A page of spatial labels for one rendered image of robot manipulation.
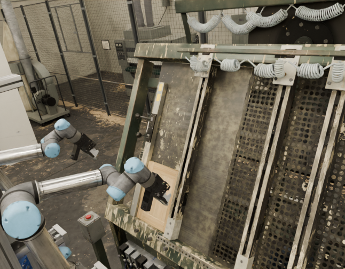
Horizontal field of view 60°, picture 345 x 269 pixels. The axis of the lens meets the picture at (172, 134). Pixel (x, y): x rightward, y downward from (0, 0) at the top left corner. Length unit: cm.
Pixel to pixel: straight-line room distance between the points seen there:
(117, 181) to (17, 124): 439
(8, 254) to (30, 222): 44
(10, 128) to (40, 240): 439
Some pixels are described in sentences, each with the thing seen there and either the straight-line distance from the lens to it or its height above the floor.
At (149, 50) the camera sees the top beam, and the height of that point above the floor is 192.
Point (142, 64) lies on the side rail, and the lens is 222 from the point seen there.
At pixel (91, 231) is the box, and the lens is 221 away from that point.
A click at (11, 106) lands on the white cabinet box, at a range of 549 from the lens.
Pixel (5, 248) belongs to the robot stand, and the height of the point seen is 135.
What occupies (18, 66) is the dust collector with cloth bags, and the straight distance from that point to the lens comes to 755.
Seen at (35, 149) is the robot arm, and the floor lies 161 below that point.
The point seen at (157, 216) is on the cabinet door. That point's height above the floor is 95.
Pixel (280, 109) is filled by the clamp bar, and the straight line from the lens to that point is 159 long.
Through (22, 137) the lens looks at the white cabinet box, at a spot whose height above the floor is 37.
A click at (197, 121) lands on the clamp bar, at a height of 155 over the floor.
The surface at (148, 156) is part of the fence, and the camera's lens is 205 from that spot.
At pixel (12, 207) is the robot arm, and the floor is 168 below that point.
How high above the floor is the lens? 226
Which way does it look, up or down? 26 degrees down
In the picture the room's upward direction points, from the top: 8 degrees counter-clockwise
